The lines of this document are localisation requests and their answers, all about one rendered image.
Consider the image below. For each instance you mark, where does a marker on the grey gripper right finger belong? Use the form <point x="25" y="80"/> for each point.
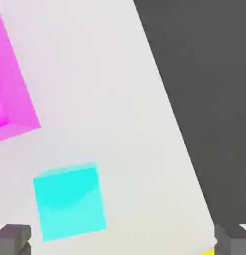
<point x="232" y="242"/>

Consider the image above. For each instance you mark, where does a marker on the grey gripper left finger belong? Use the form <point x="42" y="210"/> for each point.
<point x="12" y="240"/>

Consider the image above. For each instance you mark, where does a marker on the small yellow cube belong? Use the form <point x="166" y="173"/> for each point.
<point x="208" y="252"/>

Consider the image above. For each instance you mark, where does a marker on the small cyan cube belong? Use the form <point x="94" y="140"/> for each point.
<point x="69" y="202"/>

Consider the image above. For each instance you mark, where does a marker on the large magenta box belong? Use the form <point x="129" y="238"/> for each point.
<point x="9" y="87"/>

